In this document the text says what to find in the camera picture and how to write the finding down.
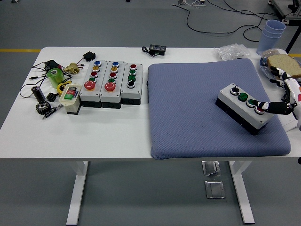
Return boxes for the white table leg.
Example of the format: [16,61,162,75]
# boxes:
[66,161,89,226]
[229,161,255,224]

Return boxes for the aluminium frame with black leg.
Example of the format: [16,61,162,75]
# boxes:
[268,0,301,54]

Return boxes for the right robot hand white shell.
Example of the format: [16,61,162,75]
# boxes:
[255,65,301,131]

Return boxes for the black metal rod tool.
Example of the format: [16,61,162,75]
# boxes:
[42,105,63,120]

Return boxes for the pale blue plastic cup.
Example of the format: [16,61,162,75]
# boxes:
[256,32,282,57]
[262,27,285,36]
[265,20,286,32]

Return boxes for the black meter lead cable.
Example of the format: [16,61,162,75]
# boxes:
[142,46,158,57]

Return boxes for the translucent green tape roll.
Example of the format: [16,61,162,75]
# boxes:
[46,67,65,89]

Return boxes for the grey five-button control box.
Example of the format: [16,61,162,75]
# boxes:
[79,60,108,108]
[100,60,127,109]

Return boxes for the large black gear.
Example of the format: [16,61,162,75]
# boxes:
[35,102,52,115]

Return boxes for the blue-grey padded mat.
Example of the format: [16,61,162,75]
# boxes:
[147,58,292,160]

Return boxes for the yellow tape roll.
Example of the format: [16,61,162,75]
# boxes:
[56,81,72,96]

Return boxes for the white floor cables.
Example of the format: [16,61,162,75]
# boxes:
[177,0,207,8]

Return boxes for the black electronic module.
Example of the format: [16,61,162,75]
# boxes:
[44,60,62,71]

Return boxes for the grey four-button control box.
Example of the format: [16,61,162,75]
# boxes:
[120,62,143,105]
[215,83,275,137]

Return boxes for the brown bread piece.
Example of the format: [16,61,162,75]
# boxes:
[261,48,286,58]

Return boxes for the blue plate in plastic wrap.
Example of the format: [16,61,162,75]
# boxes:
[259,57,301,81]

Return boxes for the black metal cylinder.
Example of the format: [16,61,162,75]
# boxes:
[31,86,46,104]

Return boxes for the black servo motor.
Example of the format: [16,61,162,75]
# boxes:
[83,51,96,62]

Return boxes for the black digital meter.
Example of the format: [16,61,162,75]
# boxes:
[148,44,167,57]

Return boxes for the clear plastic bag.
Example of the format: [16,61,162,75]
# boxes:
[214,43,250,61]

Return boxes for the black wire with plug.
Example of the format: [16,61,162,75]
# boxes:
[28,74,49,81]

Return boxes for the brass valve fitting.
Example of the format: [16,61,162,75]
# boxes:
[64,62,80,75]

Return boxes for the white bread slice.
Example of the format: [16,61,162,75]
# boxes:
[266,54,301,79]

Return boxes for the silver floor socket plate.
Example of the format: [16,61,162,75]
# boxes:
[201,161,222,177]
[204,180,226,200]

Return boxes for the thin black looped wire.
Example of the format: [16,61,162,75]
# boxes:
[19,79,48,98]

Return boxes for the long black floor cable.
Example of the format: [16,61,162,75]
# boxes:
[173,0,286,42]

